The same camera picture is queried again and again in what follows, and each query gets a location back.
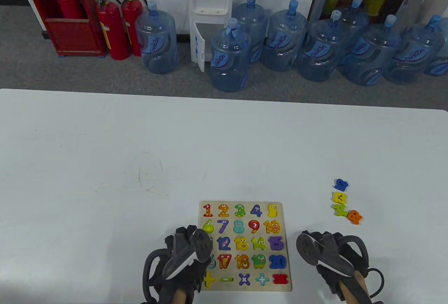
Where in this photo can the person's left hand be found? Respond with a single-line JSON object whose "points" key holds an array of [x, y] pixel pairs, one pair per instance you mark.
{"points": [[196, 279]]}

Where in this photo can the person's right hand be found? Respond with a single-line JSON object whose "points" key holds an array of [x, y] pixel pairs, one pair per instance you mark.
{"points": [[330, 283]]}

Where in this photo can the yellow plus math block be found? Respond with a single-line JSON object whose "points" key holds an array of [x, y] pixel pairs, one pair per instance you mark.
{"points": [[209, 279]]}

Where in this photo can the red equals math block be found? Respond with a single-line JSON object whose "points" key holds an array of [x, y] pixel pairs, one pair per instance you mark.
{"points": [[280, 278]]}

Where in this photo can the large blue number math block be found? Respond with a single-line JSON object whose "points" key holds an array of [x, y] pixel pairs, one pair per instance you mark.
{"points": [[278, 262]]}

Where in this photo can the wooden math block puzzle board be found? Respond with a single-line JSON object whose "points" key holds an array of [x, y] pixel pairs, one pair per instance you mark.
{"points": [[246, 235]]}

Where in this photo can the purple number math block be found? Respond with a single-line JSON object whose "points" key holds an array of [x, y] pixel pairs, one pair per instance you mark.
{"points": [[276, 243]]}

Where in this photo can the orange number math block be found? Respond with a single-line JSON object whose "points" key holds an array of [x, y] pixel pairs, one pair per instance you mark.
{"points": [[354, 217]]}

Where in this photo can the green number math block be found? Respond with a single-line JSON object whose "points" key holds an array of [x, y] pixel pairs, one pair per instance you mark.
{"points": [[340, 210]]}

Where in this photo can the cluster of math blocks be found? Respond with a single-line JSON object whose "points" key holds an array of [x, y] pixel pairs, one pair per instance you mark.
{"points": [[340, 185]]}

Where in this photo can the person's left forearm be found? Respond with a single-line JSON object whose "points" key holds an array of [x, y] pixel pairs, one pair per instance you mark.
{"points": [[182, 297]]}

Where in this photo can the person's right forearm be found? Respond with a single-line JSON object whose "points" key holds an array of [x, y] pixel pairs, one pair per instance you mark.
{"points": [[357, 288]]}

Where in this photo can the dark grey tracking controller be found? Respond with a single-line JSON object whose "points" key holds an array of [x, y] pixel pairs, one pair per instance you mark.
{"points": [[203, 246], [306, 249]]}

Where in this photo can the row of blue water jugs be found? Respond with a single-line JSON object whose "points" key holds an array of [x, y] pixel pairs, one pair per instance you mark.
{"points": [[229, 59]]}

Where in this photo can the red fire extinguisher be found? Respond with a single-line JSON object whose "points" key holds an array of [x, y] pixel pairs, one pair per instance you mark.
{"points": [[113, 34], [131, 16]]}

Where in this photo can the red fire extinguisher cabinet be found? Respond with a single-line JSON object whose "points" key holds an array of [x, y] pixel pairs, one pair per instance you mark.
{"points": [[70, 36]]}

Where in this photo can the red extinguisher inside cabinet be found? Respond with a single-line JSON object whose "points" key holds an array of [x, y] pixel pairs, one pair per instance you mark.
{"points": [[70, 6]]}

